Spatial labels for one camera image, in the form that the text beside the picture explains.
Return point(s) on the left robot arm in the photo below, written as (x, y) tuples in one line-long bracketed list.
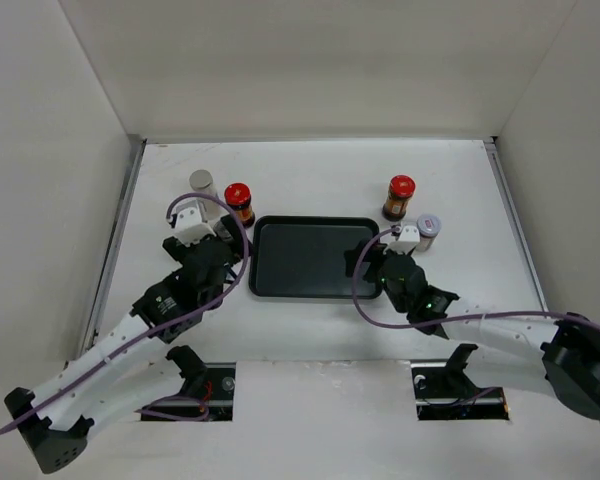
[(138, 364)]

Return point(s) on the small jar pink label lid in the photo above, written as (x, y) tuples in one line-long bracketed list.
[(429, 227)]

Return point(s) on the orange sauce jar red lid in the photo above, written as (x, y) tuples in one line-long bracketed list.
[(401, 189)]

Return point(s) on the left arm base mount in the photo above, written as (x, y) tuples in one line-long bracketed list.
[(206, 395)]

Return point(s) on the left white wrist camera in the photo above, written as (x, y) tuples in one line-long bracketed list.
[(190, 223)]

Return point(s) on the pepper grinder clear cap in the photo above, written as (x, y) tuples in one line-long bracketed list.
[(226, 229)]

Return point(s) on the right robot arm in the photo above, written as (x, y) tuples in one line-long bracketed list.
[(549, 353)]

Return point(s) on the peppercorn bottle silver cap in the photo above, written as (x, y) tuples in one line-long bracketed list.
[(201, 181)]

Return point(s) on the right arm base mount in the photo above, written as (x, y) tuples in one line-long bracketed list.
[(443, 392)]

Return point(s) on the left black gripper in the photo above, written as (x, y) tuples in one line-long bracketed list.
[(236, 233)]

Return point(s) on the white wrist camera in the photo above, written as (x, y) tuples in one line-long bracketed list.
[(190, 223), (405, 238)]

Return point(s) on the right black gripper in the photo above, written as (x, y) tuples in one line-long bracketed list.
[(374, 253)]

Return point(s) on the dark sauce jar red lid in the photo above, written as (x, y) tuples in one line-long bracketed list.
[(238, 196)]

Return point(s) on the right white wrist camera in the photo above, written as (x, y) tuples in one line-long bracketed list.
[(405, 238)]

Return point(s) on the black rectangular tray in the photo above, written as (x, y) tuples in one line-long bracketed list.
[(306, 257)]

